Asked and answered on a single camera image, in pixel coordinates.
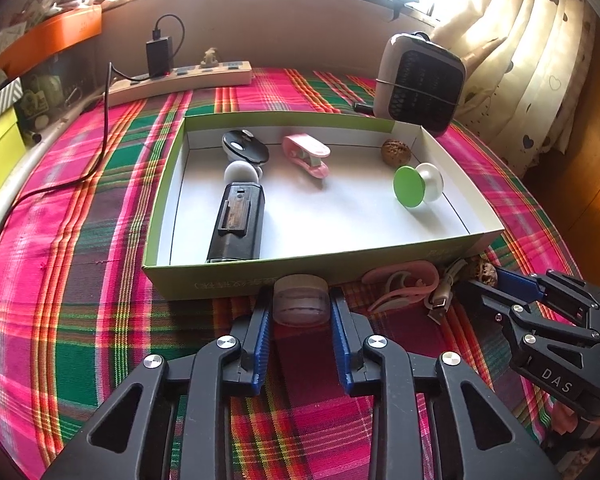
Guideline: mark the black charger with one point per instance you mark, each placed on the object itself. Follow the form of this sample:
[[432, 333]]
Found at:
[[159, 55]]

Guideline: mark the green capped white puck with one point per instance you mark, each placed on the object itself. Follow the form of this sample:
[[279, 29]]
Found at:
[[415, 185]]

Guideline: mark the person's right hand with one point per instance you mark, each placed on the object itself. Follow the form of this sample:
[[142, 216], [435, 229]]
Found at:
[[562, 417]]

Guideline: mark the white rolled paper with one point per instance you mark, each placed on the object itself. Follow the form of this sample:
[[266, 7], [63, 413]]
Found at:
[[20, 175]]

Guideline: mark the pink green plaid tablecloth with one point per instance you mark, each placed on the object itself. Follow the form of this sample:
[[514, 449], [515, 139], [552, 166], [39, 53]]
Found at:
[[80, 260]]

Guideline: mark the brown walnut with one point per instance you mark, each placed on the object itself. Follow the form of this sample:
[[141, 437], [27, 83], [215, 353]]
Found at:
[[392, 151], [482, 272]]

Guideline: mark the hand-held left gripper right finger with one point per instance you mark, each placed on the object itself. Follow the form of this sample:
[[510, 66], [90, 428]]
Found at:
[[337, 330]]

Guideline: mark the cream heart print curtain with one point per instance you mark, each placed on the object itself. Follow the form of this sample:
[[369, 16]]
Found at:
[[530, 60]]

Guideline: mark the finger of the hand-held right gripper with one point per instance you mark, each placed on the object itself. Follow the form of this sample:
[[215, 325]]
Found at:
[[505, 317], [520, 281]]

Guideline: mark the striped grey box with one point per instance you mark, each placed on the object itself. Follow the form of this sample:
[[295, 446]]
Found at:
[[0, 102]]

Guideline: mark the black rectangular device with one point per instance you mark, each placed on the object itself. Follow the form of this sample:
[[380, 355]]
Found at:
[[235, 225]]

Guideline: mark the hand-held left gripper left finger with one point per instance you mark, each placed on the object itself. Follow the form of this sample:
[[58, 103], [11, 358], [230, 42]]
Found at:
[[262, 330]]

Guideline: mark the black and white round gadget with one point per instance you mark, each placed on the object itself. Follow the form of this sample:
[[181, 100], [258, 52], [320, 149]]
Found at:
[[247, 147]]

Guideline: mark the small grey figurine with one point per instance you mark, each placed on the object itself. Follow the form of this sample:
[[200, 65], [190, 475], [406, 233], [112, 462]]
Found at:
[[210, 55]]

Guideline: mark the green label glass jar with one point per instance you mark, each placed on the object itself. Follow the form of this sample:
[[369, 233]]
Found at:
[[42, 92]]

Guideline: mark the pale pink looped clip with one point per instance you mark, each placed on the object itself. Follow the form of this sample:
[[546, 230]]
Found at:
[[402, 282]]

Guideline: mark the black window latch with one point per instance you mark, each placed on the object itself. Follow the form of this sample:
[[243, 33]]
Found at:
[[399, 7]]

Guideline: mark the beige power strip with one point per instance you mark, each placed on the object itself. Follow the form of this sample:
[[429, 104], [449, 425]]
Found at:
[[180, 77]]

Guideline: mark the white and black heater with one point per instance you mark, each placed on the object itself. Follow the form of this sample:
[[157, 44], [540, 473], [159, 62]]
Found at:
[[420, 85]]

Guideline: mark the green cardboard box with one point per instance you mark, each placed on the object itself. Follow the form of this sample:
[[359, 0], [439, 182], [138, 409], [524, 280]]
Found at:
[[330, 210]]

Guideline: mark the small translucent jar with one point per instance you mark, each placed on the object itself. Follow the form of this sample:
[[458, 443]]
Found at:
[[300, 302]]

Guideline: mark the grey egg-shaped ball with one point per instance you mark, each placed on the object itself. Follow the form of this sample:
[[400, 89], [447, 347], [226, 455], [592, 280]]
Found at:
[[241, 174]]

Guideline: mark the orange box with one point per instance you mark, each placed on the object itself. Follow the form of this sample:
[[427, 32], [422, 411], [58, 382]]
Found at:
[[50, 35]]

